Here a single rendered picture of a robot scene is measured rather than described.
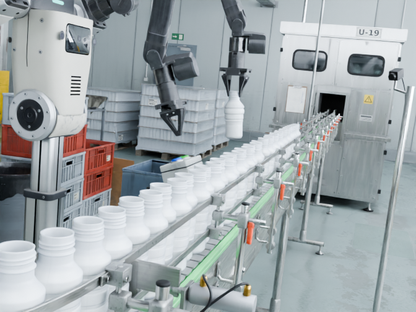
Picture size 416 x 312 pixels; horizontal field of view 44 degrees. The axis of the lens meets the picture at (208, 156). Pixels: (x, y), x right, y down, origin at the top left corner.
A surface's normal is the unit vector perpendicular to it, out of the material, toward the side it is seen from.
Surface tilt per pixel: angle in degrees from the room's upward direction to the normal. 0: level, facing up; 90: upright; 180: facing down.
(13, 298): 48
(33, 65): 101
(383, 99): 90
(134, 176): 90
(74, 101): 90
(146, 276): 90
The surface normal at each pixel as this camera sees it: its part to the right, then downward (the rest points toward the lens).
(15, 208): 0.53, 0.24
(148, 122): -0.25, 0.12
